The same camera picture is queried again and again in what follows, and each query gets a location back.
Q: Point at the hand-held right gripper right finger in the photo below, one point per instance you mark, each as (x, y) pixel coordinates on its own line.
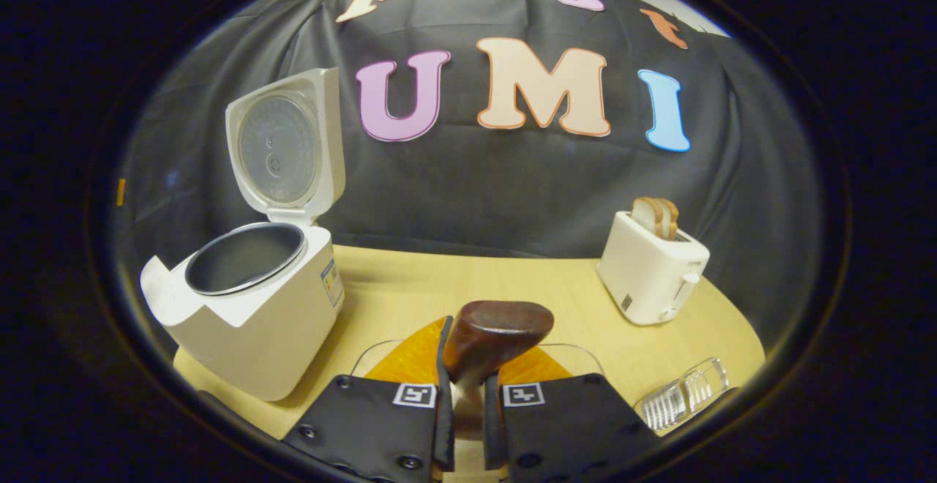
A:
(492, 424)

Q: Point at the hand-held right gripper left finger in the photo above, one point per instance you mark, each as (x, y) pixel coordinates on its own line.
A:
(444, 432)

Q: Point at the clear chopstick holder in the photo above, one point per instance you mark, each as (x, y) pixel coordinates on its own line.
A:
(684, 394)

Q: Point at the white rice cooker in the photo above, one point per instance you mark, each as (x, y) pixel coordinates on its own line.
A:
(256, 344)

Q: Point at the clear plastic container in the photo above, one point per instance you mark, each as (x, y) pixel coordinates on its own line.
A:
(585, 358)

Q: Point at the white toaster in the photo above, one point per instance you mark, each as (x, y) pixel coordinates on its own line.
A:
(644, 278)

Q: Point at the black backdrop cloth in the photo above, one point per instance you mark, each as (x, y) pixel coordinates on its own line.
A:
(512, 190)

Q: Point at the toasted bread slice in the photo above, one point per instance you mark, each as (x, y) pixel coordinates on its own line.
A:
(646, 216)
(671, 218)

